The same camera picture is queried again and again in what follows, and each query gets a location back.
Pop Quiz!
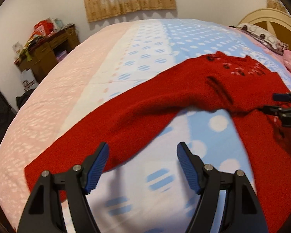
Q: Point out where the dark wooden desk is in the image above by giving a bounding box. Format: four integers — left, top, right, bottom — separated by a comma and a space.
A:
14, 24, 80, 82

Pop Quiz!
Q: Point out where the white paper shopping bag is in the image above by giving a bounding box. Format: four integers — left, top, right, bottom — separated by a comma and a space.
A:
20, 69, 38, 91

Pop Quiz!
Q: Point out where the blue polka dot bed sheet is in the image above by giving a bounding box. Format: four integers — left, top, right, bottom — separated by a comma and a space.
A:
0, 19, 291, 232

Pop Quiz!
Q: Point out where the red gift bag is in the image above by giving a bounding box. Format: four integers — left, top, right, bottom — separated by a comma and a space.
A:
34, 20, 54, 36

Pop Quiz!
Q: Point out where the cream wooden headboard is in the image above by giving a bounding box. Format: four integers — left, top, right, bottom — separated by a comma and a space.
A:
239, 9, 291, 51

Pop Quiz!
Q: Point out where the patterned white pillow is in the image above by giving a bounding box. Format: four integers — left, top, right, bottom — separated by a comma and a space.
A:
230, 23, 289, 56

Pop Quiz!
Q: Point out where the beige side window curtain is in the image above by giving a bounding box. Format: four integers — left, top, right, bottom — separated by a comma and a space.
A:
267, 0, 287, 13

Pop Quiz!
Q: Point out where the red knitted sweater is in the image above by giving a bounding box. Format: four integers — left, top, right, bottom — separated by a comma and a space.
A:
24, 52, 291, 232

